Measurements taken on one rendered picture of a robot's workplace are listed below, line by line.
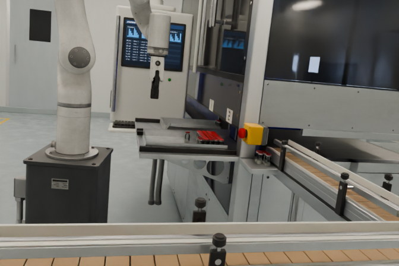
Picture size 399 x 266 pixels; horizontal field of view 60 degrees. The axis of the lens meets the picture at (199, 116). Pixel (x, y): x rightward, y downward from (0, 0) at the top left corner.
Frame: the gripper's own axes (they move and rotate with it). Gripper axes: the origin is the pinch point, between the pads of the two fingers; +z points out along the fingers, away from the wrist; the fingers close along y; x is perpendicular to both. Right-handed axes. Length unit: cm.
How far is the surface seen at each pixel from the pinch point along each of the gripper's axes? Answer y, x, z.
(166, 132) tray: 19.7, -8.7, 19.9
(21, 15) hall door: 543, 196, -65
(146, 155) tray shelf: -10.9, 2.3, 23.0
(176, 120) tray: 54, -18, 20
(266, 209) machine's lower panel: -12, -50, 45
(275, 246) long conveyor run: -92, -14, 14
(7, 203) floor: 141, 96, 110
